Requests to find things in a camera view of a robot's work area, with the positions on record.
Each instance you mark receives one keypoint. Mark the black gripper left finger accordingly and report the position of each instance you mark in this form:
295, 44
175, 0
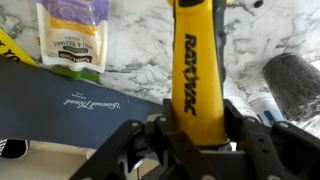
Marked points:
160, 146

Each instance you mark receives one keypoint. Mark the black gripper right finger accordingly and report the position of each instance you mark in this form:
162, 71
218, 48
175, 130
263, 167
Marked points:
266, 150

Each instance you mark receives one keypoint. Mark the yellow black Rayovac torch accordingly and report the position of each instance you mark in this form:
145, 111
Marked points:
196, 83

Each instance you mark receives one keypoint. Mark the metal can with blue label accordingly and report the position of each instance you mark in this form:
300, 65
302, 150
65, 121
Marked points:
266, 110

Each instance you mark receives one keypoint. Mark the plastic cup of coffee beans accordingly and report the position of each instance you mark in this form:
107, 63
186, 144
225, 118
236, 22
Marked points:
293, 86

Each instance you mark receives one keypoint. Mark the navy blue shoe box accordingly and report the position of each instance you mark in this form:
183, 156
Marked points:
50, 110

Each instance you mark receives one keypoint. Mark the fruit puree pouch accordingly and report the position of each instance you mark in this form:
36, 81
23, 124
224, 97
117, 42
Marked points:
73, 33

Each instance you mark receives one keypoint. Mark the yellow packet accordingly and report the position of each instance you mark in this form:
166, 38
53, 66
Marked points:
13, 50

